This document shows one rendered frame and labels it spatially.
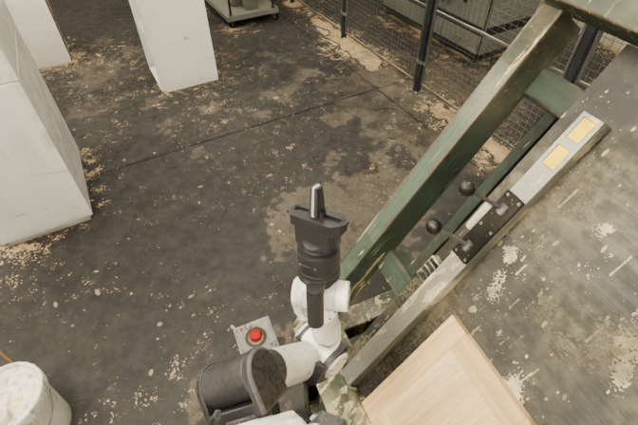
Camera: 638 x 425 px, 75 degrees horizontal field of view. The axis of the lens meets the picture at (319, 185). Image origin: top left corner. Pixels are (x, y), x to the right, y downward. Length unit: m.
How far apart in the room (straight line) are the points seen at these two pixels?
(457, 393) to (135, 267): 2.21
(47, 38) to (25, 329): 3.37
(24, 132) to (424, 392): 2.44
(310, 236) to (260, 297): 1.78
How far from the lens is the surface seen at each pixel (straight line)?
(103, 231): 3.20
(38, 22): 5.40
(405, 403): 1.25
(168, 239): 2.97
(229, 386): 0.90
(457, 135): 1.14
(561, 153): 1.02
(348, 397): 1.34
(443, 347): 1.15
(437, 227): 0.99
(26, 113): 2.80
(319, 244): 0.79
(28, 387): 2.29
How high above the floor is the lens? 2.17
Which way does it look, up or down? 43 degrees down
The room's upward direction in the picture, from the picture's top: straight up
